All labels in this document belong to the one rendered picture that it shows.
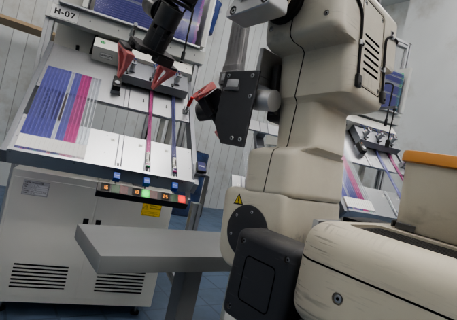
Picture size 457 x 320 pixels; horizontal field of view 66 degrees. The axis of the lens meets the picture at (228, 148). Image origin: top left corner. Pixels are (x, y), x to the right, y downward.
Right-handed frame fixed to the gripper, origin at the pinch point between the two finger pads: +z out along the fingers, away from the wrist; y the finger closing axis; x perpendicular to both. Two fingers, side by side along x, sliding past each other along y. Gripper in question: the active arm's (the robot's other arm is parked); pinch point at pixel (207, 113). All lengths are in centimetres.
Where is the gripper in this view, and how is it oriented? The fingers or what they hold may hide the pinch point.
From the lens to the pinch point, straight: 86.4
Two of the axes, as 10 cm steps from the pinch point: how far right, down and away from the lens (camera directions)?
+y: -5.2, -8.6, -0.1
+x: 8.0, -4.8, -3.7
